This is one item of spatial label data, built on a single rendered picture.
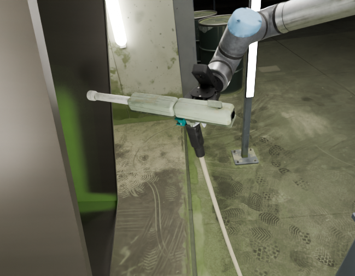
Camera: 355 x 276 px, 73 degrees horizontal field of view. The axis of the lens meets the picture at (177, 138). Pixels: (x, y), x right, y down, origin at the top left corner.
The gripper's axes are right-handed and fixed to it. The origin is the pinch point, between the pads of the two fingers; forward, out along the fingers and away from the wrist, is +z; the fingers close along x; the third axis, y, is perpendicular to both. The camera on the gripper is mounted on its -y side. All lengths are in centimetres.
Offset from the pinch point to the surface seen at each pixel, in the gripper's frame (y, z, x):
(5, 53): -34.8, 26.8, 4.5
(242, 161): 131, -83, 11
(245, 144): 118, -93, 10
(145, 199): 112, -17, 65
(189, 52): 73, -159, 82
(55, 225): -5.5, 37.3, 10.3
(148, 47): 60, -143, 117
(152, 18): 36, -152, 109
